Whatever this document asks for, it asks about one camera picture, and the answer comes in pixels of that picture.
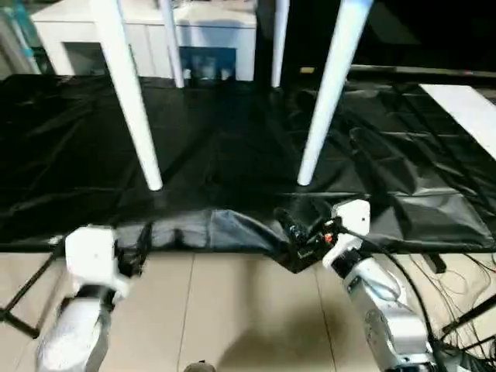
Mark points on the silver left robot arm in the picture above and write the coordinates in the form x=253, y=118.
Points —
x=73, y=333

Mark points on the black work mat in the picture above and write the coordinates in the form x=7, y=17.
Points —
x=232, y=155

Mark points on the black stand bar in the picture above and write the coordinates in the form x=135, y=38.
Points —
x=23, y=298

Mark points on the small yellow label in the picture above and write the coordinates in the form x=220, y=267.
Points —
x=307, y=70

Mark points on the flat white board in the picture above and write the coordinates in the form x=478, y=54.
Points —
x=465, y=112

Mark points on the white glass door cabinet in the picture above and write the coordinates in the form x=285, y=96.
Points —
x=217, y=35

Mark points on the long black rod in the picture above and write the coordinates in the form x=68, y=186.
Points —
x=422, y=71

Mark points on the teal and white pole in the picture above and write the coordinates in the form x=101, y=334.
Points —
x=25, y=38

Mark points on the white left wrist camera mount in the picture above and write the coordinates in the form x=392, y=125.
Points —
x=91, y=255

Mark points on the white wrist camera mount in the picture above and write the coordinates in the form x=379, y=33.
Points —
x=91, y=255
x=350, y=217

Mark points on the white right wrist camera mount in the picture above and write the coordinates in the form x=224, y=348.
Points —
x=350, y=217

